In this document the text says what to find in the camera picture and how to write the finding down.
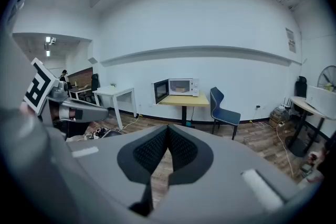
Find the gray device with cables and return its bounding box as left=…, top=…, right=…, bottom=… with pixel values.
left=85, top=127, right=122, bottom=140

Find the person's left hand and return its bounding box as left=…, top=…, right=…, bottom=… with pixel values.
left=49, top=105, right=77, bottom=123

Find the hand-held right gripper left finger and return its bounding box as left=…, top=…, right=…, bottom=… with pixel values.
left=51, top=124, right=169, bottom=224

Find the wall poster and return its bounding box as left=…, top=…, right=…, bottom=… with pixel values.
left=285, top=27, right=298, bottom=54

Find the small yellow wooden table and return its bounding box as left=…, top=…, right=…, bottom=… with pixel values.
left=158, top=91, right=210, bottom=129

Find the white cable by desk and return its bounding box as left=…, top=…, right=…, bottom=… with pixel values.
left=117, top=112, right=142, bottom=131

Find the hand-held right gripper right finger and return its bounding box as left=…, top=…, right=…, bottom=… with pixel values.
left=153, top=124, right=316, bottom=224

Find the black standing fan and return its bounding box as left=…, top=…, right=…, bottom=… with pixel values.
left=317, top=65, right=336, bottom=93

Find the round table with black base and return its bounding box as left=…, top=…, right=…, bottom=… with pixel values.
left=284, top=95, right=336, bottom=158

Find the white router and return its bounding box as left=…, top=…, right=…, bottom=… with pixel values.
left=277, top=97, right=294, bottom=111

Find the blue chair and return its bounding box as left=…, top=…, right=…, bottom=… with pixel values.
left=209, top=87, right=242, bottom=141

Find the white microwave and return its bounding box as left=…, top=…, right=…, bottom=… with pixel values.
left=153, top=78, right=200, bottom=105

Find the long white floor cable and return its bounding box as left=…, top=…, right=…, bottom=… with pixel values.
left=275, top=120, right=297, bottom=179

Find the large white box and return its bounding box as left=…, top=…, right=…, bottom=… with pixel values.
left=305, top=84, right=336, bottom=121

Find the person's left forearm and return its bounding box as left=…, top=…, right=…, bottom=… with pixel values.
left=19, top=101, right=36, bottom=116

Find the black office chair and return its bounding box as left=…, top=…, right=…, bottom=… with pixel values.
left=294, top=76, right=308, bottom=99
left=90, top=73, right=101, bottom=106

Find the brown table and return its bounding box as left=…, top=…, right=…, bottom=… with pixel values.
left=68, top=85, right=93, bottom=101

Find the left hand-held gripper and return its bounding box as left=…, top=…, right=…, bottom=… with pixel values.
left=23, top=57, right=109, bottom=124

